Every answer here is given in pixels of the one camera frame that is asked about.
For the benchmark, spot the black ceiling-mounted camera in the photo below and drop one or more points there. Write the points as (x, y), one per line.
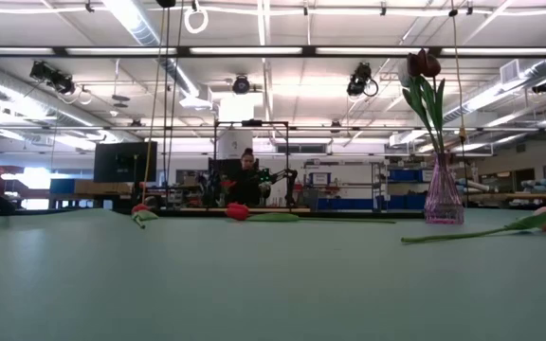
(543, 86)
(52, 76)
(359, 80)

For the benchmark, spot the blue storage bin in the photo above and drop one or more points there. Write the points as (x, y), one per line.
(403, 175)

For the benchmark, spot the cardboard box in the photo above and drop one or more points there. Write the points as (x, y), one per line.
(97, 187)

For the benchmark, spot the overhead beam with lights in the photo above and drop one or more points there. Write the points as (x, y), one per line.
(308, 51)

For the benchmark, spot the black monitor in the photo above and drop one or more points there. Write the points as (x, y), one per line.
(126, 161)

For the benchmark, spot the white cylindrical column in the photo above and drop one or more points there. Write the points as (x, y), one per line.
(235, 142)

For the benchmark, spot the dark red artificial tulip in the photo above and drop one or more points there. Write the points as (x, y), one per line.
(427, 64)

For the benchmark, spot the red equipment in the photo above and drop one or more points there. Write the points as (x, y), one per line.
(5, 177)

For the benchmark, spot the round black ceiling camera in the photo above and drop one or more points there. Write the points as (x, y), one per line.
(241, 85)

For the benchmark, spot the black background robot arm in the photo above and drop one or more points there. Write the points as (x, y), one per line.
(280, 176)

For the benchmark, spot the seated person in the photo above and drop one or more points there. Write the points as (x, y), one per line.
(247, 184)

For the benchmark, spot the row of blue bins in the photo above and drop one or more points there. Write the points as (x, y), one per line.
(372, 202)

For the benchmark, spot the translucent ribbed glass vase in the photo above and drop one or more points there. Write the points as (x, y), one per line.
(443, 199)

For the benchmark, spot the black background station frame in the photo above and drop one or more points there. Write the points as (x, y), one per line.
(251, 123)

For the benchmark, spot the white artificial tulip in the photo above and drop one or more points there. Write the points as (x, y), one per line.
(402, 71)

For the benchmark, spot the green table mat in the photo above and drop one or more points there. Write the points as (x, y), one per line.
(254, 284)

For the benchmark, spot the wooden workbench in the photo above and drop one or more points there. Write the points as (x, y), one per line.
(515, 196)

